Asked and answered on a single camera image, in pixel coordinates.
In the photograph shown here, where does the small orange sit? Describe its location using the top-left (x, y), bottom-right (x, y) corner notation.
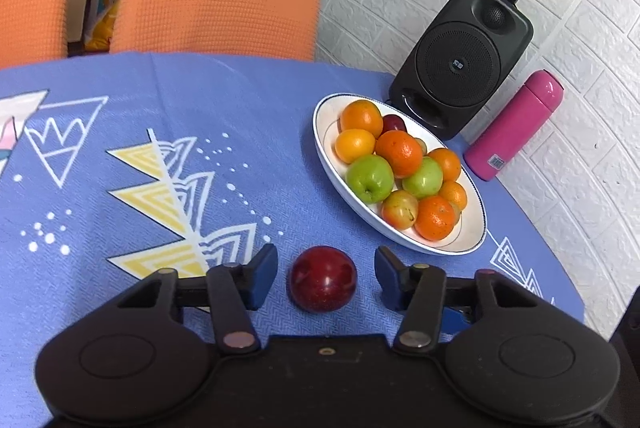
top-left (439, 180), bottom-right (468, 211)

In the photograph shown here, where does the blue printed tablecloth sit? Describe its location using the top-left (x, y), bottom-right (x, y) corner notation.
top-left (0, 52), bottom-right (586, 419)

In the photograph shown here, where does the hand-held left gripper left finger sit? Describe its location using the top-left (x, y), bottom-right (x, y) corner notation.
top-left (117, 244), bottom-right (278, 355)

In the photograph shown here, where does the large orange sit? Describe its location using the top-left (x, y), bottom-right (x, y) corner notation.
top-left (340, 99), bottom-right (384, 138)

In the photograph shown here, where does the pink bottle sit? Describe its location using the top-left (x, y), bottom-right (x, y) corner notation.
top-left (462, 69), bottom-right (565, 181)

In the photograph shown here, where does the green apple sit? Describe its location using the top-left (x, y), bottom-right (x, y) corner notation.
top-left (346, 154), bottom-right (395, 205)
top-left (401, 156), bottom-right (444, 200)

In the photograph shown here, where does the dark red apple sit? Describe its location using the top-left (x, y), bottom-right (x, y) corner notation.
top-left (286, 245), bottom-right (358, 314)

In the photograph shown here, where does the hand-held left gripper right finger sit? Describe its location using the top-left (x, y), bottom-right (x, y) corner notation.
top-left (375, 246), bottom-right (541, 354)

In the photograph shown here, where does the mandarin orange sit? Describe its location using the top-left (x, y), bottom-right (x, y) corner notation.
top-left (375, 130), bottom-right (424, 179)
top-left (415, 195), bottom-right (457, 242)

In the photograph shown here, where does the white plate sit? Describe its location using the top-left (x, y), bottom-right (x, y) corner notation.
top-left (313, 93), bottom-right (488, 256)

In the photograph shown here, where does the black speaker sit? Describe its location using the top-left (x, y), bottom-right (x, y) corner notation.
top-left (389, 0), bottom-right (535, 141)

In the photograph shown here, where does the oval orange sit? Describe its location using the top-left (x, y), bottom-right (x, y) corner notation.
top-left (334, 129), bottom-right (377, 165)

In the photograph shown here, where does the red-yellow plum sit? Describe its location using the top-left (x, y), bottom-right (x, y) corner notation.
top-left (381, 189), bottom-right (419, 230)

